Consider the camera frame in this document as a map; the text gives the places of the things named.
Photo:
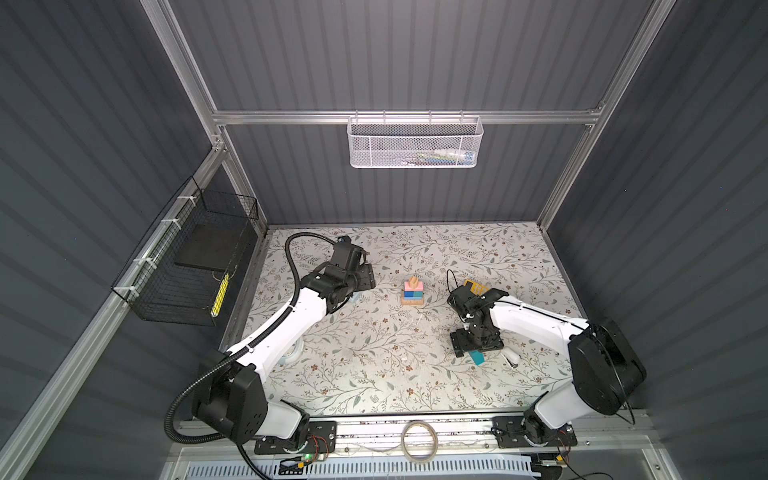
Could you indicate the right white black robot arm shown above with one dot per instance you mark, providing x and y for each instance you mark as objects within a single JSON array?
[{"x": 604, "y": 369}]

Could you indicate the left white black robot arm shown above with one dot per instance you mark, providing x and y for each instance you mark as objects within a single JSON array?
[{"x": 229, "y": 396}]

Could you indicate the small white device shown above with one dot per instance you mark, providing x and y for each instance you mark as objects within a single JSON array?
[{"x": 512, "y": 358}]

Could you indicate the yellow marker pen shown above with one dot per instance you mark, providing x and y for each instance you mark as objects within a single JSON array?
[{"x": 220, "y": 296}]

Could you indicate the black pad in basket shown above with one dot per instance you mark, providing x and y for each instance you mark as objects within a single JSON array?
[{"x": 212, "y": 249}]

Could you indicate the markers in white basket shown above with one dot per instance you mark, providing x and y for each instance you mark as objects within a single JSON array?
[{"x": 450, "y": 157}]

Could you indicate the round white clock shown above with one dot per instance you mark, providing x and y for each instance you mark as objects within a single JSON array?
[{"x": 293, "y": 354}]

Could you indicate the black wire basket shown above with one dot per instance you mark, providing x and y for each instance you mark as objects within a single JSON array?
[{"x": 157, "y": 290}]

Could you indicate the teal green block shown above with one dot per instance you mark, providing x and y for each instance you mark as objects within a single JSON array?
[{"x": 477, "y": 357}]

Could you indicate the clear tape roll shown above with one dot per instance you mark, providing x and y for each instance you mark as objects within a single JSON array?
[{"x": 419, "y": 442}]

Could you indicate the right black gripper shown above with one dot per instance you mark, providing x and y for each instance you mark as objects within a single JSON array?
[{"x": 460, "y": 344}]

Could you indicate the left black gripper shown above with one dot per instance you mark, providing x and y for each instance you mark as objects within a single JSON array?
[{"x": 365, "y": 277}]

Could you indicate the yellow calculator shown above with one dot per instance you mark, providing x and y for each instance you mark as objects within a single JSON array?
[{"x": 476, "y": 288}]

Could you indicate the white wire mesh basket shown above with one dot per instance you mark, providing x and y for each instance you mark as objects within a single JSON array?
[{"x": 379, "y": 143}]

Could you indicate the pink block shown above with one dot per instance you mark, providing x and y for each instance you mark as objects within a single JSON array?
[{"x": 418, "y": 287}]

